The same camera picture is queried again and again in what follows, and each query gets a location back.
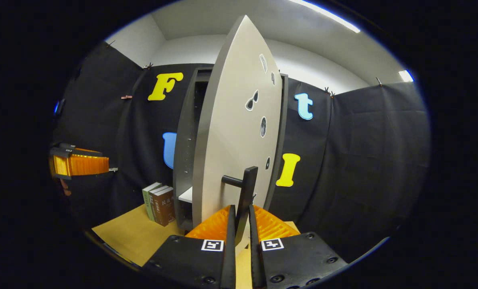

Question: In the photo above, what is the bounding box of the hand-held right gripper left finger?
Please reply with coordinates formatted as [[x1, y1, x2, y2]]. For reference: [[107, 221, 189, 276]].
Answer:
[[143, 205, 236, 289]]

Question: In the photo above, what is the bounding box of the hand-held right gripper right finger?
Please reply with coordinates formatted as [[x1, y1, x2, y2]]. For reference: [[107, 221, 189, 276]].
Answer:
[[249, 204, 348, 289]]

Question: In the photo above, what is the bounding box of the black door handle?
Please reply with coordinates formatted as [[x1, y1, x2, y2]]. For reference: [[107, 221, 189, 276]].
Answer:
[[222, 166, 259, 241]]

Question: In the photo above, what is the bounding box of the beige cabinet door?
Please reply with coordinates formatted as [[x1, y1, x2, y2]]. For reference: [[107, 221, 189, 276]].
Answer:
[[192, 15, 284, 255]]

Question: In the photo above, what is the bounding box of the dark grey cabinet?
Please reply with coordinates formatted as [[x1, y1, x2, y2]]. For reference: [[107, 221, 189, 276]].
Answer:
[[173, 66, 290, 231]]

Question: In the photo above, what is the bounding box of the green book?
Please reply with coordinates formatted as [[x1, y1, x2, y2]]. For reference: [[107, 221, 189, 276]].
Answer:
[[142, 182, 162, 221]]

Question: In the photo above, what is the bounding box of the thin brown book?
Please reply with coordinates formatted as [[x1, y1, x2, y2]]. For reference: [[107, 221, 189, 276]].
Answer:
[[148, 185, 170, 223]]

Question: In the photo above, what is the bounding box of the thick brown book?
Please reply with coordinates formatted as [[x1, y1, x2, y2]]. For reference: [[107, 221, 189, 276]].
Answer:
[[153, 187, 176, 227]]

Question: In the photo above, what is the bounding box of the black backdrop cloth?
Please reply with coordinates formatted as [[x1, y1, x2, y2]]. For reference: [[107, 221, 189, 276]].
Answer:
[[51, 40, 431, 257]]

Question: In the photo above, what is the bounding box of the long ceiling light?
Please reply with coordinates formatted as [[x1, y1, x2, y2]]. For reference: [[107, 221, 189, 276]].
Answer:
[[291, 0, 361, 33]]

